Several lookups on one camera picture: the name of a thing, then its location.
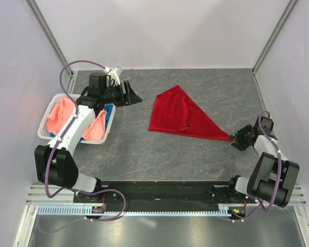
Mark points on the slotted cable duct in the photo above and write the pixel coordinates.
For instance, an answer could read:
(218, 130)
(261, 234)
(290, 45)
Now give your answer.
(89, 210)

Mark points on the pink cloth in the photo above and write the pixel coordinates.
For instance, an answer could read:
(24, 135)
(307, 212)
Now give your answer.
(95, 128)

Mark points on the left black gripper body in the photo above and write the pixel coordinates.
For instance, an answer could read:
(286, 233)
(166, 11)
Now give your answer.
(114, 95)

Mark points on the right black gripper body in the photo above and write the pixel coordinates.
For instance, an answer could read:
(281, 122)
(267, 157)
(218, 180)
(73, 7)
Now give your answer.
(242, 140)

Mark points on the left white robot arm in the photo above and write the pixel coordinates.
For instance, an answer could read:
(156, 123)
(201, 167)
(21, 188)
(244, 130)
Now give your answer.
(54, 162)

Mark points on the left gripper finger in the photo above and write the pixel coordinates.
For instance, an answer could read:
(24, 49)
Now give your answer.
(132, 99)
(130, 92)

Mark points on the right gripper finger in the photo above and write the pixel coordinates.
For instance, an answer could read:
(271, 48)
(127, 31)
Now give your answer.
(234, 137)
(238, 145)

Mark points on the white plastic basket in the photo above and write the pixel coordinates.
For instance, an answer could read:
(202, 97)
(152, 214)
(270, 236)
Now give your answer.
(43, 132)

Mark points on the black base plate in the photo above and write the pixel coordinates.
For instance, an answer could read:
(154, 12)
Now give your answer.
(174, 195)

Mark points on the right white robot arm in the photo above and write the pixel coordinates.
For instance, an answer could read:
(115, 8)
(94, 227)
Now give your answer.
(274, 176)

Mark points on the blue cloth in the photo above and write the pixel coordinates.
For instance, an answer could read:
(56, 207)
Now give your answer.
(109, 110)

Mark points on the copper spoon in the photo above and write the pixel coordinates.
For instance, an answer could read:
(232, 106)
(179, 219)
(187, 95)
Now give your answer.
(187, 128)

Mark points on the red cloth napkin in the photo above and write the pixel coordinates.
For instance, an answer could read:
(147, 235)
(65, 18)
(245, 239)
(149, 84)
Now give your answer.
(174, 108)

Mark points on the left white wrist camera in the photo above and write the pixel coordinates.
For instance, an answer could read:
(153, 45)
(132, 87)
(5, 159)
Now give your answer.
(113, 76)

